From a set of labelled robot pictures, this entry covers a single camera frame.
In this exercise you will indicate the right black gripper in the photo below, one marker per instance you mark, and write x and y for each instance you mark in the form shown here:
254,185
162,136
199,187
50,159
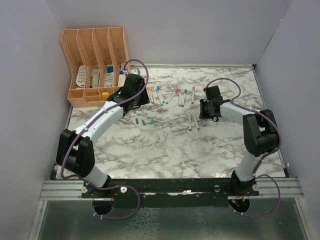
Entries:
203,115

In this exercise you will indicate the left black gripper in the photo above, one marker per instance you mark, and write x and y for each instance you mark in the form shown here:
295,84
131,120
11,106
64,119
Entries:
144,100

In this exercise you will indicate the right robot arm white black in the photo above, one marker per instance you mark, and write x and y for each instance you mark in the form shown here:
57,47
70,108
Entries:
260,131

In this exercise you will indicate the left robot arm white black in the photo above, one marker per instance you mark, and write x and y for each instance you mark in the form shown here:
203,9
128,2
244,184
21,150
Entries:
75,151

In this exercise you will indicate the yellow capped white marker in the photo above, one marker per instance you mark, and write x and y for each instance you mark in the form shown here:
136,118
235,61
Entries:
154,96

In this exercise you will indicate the light blue capped white marker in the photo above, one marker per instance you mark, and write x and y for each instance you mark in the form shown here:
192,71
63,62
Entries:
159,97

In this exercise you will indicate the white blue box in organizer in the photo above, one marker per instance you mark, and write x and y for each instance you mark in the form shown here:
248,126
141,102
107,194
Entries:
109,76

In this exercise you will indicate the dark green capped white marker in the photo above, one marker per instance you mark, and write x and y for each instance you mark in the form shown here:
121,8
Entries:
184,98

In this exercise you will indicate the yellow small box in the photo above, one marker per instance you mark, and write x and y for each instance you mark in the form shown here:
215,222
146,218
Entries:
105,96

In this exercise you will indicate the pink capped white marker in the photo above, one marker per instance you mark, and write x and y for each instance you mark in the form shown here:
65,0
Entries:
179,97

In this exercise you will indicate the brown capped white marker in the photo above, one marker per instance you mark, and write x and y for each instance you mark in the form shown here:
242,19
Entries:
172,96

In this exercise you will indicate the white device in organizer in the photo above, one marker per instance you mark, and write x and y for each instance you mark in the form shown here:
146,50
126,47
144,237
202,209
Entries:
95,77

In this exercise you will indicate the peach plastic desk organizer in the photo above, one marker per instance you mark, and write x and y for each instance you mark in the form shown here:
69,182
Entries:
96,57

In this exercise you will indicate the white remote in organizer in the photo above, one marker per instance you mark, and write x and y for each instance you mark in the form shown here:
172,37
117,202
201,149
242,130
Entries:
81,77

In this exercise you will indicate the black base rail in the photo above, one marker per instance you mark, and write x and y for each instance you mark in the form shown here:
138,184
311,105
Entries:
169,192

